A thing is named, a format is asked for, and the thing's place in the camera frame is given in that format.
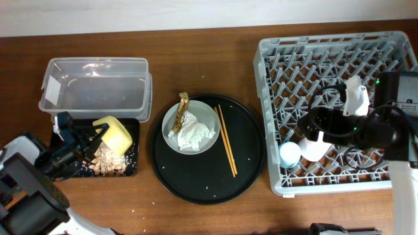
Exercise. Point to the pink cup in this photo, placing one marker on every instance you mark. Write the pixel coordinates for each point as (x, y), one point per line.
(314, 150)

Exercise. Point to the round black tray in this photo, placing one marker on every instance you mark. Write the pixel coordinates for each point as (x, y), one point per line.
(206, 178)

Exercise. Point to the black rectangular tray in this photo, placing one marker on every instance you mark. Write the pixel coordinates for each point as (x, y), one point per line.
(131, 155)

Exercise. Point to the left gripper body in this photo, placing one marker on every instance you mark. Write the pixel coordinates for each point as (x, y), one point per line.
(61, 157)

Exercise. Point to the grey dishwasher rack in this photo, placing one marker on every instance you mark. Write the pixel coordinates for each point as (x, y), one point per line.
(289, 70)

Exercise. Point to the wooden chopstick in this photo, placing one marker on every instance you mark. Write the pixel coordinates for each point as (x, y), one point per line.
(224, 142)
(227, 138)

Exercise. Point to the yellow bowl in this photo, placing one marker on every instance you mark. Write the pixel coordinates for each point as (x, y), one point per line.
(116, 137)

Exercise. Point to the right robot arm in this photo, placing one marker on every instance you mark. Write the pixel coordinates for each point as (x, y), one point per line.
(391, 126)

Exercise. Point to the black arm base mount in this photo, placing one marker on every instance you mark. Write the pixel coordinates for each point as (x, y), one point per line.
(330, 229)

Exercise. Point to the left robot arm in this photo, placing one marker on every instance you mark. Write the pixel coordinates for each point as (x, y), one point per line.
(31, 203)

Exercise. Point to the clear plastic bin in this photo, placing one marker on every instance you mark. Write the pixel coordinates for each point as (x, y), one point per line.
(95, 87)

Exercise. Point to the gold foil wrapper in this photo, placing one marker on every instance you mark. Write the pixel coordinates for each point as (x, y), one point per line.
(182, 108)

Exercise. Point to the crumpled white napkin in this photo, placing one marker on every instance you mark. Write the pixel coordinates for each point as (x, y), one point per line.
(191, 133)

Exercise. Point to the grey plate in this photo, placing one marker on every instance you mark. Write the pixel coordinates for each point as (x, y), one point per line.
(204, 113)

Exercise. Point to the wooden chopstick lower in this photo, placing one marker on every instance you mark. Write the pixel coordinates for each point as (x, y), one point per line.
(224, 142)

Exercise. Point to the food scraps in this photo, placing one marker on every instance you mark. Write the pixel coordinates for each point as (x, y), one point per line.
(107, 162)

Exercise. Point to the blue cup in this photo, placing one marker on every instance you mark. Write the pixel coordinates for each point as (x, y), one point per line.
(289, 153)

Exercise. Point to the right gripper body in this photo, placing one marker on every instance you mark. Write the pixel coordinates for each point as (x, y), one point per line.
(339, 130)

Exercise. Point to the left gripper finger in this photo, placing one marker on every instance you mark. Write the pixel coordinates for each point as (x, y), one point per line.
(93, 132)
(91, 147)

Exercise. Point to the wooden chopstick upper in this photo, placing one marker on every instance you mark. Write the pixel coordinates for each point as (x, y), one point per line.
(227, 138)

